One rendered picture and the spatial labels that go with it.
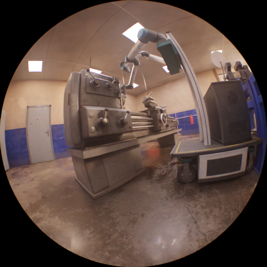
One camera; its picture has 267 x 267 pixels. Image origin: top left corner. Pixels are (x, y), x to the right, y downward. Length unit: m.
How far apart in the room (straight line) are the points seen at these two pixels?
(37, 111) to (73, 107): 3.50
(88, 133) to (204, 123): 0.97
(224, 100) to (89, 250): 1.29
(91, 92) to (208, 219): 1.33
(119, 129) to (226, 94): 1.02
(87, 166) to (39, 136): 3.41
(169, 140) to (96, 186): 2.34
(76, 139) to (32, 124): 3.49
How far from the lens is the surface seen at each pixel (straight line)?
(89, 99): 0.98
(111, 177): 0.98
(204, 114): 0.94
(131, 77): 1.81
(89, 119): 0.76
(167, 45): 1.12
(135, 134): 1.32
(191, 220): 0.65
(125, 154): 1.06
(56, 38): 3.46
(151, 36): 1.21
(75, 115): 0.88
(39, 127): 4.14
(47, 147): 4.05
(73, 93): 0.95
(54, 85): 4.83
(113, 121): 0.88
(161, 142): 2.91
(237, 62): 1.30
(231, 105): 0.93
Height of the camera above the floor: 0.52
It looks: level
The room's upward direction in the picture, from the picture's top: 9 degrees counter-clockwise
